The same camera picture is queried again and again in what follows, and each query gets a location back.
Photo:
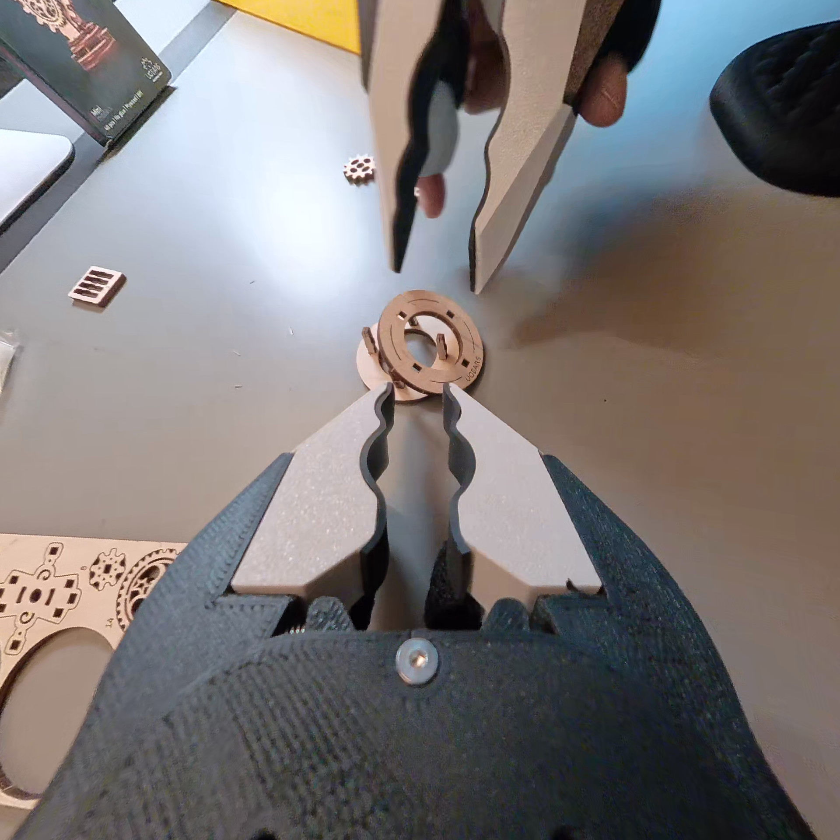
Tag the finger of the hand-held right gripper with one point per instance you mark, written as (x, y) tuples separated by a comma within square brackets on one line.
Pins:
[(538, 98), (387, 79)]

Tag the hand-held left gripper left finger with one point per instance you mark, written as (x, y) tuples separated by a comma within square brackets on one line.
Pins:
[(308, 525)]

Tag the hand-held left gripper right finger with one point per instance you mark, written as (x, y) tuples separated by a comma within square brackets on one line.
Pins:
[(525, 525)]

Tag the grey desk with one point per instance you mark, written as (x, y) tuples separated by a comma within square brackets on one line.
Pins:
[(656, 328)]

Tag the yellow plastic bin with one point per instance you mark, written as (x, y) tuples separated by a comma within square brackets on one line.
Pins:
[(295, 16)]

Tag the dark puzzle box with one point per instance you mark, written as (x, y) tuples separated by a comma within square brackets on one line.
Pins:
[(118, 85)]

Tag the wooden puzzle part sheet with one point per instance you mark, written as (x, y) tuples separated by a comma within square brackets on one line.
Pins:
[(19, 558)]

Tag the clear plastic bag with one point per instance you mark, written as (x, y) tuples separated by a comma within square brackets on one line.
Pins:
[(5, 367)]

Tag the white rounded board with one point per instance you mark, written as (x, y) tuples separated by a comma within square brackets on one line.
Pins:
[(26, 170)]

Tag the small slotted wooden frame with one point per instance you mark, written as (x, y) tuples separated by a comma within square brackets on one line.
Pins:
[(82, 296)]

